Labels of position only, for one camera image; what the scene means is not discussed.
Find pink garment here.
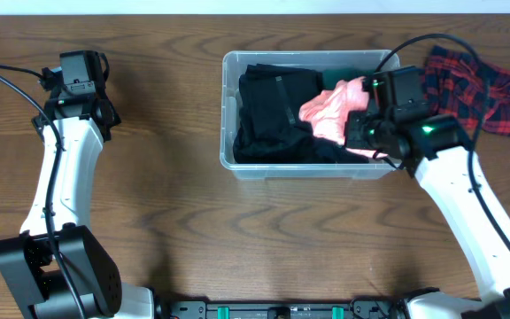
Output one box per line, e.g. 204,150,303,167
298,76,375,159

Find dark green cloth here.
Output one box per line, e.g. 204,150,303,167
322,67,374,90

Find large black garment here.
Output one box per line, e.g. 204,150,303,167
233,121,368,164

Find black cloth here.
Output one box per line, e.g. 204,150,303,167
239,64,322,137

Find red plaid flannel shirt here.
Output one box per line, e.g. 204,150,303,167
422,46,510,136

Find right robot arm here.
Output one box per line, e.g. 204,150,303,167
345,66,510,318

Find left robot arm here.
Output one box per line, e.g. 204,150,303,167
0,51,156,318

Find clear plastic storage bin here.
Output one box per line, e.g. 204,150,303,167
220,50,393,180

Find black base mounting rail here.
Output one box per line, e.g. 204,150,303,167
167,298,407,319

